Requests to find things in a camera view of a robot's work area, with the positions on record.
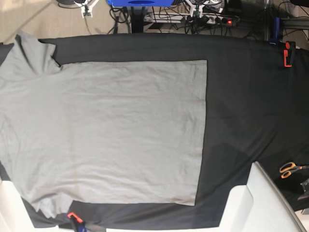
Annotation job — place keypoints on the grey T-shirt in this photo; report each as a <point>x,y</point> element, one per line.
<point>100,132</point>

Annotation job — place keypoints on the white power strip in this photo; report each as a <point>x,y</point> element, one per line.
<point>181,18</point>

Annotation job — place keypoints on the black table cloth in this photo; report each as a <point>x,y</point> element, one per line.
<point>256,110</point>

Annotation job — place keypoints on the black metal stand column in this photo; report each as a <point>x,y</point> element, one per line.
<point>137,15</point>

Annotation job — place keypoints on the blue plastic box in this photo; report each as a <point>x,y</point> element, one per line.
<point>140,3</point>

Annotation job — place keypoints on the red black clamp bottom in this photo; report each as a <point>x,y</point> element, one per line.
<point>78,225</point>

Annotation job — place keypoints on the red black clamp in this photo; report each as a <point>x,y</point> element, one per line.
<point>78,225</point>
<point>289,54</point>

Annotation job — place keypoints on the white base housing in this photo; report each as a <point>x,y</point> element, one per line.
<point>258,206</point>
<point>13,214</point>

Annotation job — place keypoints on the red black clamp right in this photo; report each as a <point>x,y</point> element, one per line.
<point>289,54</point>

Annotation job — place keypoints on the orange handled scissors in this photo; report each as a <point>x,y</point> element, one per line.
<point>289,168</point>

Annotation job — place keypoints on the blue clamp on frame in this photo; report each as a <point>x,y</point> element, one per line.
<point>275,37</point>

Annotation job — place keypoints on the small black metal bracket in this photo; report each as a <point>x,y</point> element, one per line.
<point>305,187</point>

